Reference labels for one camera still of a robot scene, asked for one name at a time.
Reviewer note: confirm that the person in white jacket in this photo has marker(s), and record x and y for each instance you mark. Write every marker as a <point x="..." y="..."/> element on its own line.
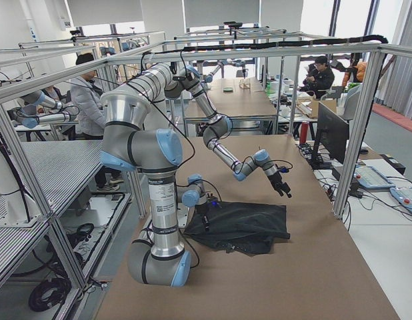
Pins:
<point x="86" y="96"/>

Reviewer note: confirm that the red water bottle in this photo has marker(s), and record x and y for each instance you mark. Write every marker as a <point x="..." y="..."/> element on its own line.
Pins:
<point x="303" y="132"/>

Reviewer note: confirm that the black monitor on desk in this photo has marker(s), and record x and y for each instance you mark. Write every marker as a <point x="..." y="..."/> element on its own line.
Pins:
<point x="332" y="133"/>

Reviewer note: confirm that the blue teach pendant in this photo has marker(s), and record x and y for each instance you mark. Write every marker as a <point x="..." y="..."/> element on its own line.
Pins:
<point x="370" y="178"/>

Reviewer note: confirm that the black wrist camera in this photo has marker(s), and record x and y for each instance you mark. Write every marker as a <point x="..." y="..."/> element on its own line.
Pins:
<point x="283" y="169"/>
<point x="215" y="202"/>

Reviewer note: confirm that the seated person with phone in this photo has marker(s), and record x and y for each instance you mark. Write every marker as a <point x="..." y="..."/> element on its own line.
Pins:
<point x="319" y="78"/>

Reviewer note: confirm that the black printed t-shirt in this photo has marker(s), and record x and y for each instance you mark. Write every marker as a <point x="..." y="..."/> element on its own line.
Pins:
<point x="249" y="228"/>

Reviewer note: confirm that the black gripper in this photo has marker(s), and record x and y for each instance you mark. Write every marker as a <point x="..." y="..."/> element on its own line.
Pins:
<point x="274" y="180"/>
<point x="203" y="210"/>

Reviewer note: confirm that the aluminium slatted work table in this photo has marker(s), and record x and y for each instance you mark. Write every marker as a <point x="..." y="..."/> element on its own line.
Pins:
<point x="55" y="173"/>

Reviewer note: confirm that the aluminium frame post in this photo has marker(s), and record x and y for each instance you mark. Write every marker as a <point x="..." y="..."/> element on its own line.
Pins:
<point x="359" y="124"/>

